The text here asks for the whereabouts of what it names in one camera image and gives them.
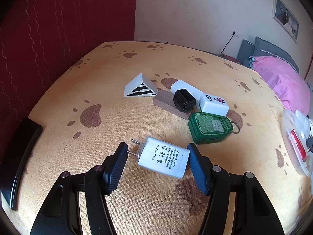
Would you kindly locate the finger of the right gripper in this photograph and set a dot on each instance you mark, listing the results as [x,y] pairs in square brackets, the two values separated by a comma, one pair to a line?
[309,144]

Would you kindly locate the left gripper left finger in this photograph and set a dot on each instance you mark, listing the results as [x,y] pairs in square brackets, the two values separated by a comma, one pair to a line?
[101,181]

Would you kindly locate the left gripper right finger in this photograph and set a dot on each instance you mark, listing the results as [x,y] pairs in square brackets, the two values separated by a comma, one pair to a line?
[214,182]

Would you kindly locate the red cylindrical can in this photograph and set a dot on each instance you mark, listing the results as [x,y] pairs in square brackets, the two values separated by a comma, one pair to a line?
[298,144]

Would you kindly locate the green bottle-shaped tin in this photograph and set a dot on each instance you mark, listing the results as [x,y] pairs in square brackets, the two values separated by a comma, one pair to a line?
[207,128]

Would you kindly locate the gold ring keychain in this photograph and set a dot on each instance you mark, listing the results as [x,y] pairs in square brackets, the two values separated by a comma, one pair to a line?
[236,128]

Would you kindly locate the white usb charger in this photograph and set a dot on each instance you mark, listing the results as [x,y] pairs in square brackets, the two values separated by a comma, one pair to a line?
[162,157]

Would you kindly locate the white mahjong tile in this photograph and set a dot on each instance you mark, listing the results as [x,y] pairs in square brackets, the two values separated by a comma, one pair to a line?
[213,105]

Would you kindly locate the black ribbed plastic cap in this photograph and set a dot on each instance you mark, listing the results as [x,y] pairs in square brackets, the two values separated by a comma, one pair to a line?
[184,101]

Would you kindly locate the dark brown wooden block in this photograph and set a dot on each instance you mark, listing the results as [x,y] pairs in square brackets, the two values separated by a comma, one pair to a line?
[164,100]

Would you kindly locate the zebra striped triangular block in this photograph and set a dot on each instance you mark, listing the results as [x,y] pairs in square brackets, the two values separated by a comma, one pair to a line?
[140,86]

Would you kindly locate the clear plastic bowl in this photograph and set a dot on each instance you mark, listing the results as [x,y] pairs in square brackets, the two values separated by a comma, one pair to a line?
[303,127]

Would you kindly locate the pink quilt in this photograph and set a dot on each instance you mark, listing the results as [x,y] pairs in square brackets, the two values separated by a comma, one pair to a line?
[287,84]

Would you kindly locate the yellow paw print blanket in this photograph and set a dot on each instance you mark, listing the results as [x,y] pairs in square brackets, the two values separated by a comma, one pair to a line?
[95,105]

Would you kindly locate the black phone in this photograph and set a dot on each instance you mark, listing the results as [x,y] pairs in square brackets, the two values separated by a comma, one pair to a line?
[16,156]

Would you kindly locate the grey bed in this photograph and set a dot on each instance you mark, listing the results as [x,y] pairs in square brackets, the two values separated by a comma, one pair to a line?
[262,48]

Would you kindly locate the red curtain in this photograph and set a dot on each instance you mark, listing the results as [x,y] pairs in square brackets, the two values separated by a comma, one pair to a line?
[42,39]

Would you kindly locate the framed wall photo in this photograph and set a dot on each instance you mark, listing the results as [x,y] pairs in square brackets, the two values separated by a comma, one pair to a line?
[285,18]

